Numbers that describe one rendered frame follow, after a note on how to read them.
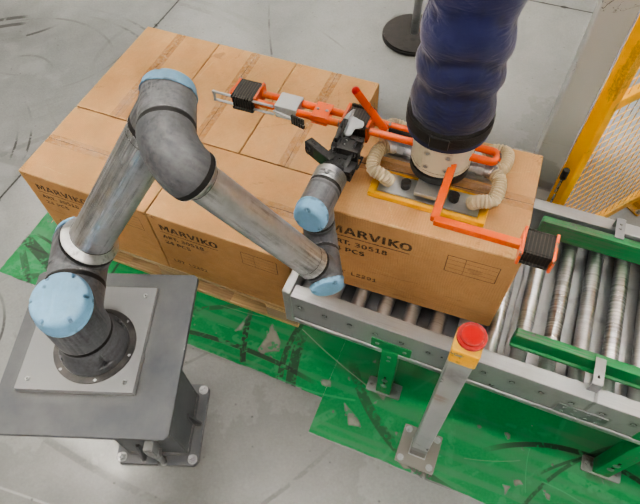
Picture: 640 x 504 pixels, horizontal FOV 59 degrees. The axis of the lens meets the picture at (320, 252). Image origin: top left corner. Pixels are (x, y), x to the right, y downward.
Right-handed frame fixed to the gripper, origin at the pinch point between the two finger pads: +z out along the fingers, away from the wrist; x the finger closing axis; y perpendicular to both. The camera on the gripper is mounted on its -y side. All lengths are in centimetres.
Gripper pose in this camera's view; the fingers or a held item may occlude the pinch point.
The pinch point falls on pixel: (350, 121)
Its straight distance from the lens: 167.0
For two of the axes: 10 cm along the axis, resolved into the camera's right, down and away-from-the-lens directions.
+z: 3.8, -7.9, 4.9
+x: -0.5, -5.4, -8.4
